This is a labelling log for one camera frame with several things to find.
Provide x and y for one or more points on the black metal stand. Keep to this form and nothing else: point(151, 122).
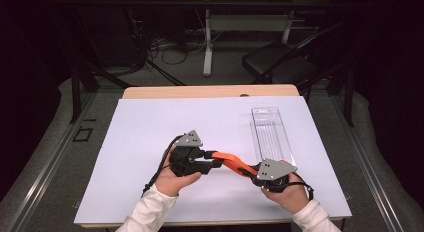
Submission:
point(76, 92)
point(348, 98)

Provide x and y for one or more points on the person's left hand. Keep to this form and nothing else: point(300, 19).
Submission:
point(170, 183)

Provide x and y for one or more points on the black folding chair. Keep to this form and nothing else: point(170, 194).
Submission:
point(280, 63)

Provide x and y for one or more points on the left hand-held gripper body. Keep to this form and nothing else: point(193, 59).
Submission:
point(188, 140)

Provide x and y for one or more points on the person's right hand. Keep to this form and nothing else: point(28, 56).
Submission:
point(293, 195)

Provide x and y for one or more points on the orange phone case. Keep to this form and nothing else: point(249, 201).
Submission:
point(230, 161)

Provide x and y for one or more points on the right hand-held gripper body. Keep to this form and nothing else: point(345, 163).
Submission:
point(273, 170)

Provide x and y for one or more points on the white metal desk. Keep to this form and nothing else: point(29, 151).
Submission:
point(246, 22)

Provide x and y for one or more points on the clear plastic box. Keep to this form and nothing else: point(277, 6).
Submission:
point(270, 135)

